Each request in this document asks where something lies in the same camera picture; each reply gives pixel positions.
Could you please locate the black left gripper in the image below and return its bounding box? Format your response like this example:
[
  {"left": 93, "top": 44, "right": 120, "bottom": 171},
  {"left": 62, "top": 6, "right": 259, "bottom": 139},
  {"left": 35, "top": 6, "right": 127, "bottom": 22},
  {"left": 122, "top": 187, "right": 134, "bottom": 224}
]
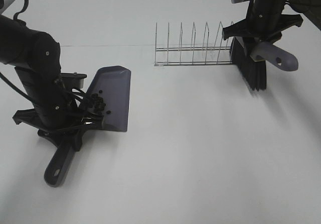
[{"left": 13, "top": 67, "right": 102, "bottom": 151}]

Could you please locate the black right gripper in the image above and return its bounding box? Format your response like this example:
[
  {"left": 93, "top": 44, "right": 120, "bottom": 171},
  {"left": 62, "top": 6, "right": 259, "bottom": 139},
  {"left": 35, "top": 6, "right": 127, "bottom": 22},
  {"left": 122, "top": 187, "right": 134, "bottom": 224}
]
[{"left": 222, "top": 0, "right": 303, "bottom": 43}]

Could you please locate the pile of coffee beans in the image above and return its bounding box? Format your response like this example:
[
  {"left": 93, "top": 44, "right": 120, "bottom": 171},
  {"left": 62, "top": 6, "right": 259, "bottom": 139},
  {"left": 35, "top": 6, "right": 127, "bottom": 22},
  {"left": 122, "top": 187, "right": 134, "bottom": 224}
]
[{"left": 91, "top": 89, "right": 111, "bottom": 115}]

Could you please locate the purple plastic dustpan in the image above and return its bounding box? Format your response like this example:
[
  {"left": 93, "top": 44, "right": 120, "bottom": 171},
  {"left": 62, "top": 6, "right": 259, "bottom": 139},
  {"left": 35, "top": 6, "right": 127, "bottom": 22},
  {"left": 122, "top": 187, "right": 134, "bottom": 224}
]
[{"left": 44, "top": 66, "right": 131, "bottom": 187}]

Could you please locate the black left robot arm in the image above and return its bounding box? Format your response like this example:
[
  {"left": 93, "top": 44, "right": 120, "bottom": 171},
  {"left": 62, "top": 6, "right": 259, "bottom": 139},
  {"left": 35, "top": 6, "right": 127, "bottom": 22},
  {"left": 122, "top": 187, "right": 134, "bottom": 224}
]
[{"left": 1, "top": 16, "right": 103, "bottom": 151}]

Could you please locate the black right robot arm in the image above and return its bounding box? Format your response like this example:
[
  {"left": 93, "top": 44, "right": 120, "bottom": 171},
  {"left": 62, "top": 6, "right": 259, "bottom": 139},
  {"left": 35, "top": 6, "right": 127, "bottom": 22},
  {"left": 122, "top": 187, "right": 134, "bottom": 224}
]
[{"left": 222, "top": 0, "right": 303, "bottom": 43}]

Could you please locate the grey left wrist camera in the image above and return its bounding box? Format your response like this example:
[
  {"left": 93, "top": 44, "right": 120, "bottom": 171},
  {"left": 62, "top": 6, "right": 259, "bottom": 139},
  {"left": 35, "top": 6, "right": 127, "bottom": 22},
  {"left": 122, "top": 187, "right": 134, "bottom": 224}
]
[{"left": 60, "top": 72, "right": 87, "bottom": 89}]

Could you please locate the metal wire dish rack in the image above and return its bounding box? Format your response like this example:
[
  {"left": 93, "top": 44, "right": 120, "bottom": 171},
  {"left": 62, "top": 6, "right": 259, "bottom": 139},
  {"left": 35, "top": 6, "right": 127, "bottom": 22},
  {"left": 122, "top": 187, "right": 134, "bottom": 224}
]
[{"left": 153, "top": 22, "right": 234, "bottom": 66}]

